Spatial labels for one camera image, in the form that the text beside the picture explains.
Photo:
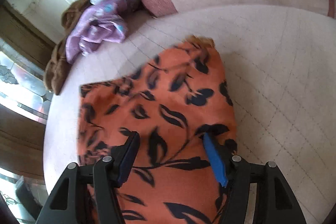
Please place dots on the orange black floral garment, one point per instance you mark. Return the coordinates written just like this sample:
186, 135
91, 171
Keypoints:
178, 98

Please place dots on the purple floral cloth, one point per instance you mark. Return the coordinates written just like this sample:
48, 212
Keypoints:
105, 27

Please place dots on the leaded stained glass pane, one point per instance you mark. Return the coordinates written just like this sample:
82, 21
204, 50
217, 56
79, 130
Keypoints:
23, 187
21, 82

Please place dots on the pink quilted bed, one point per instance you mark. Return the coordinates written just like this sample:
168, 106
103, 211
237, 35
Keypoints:
275, 69

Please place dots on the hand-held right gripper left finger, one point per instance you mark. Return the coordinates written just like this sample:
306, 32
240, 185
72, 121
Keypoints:
127, 161

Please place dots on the brown cloth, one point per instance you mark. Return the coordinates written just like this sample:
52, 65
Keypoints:
56, 74

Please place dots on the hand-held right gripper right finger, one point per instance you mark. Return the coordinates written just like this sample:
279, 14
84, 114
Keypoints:
216, 161

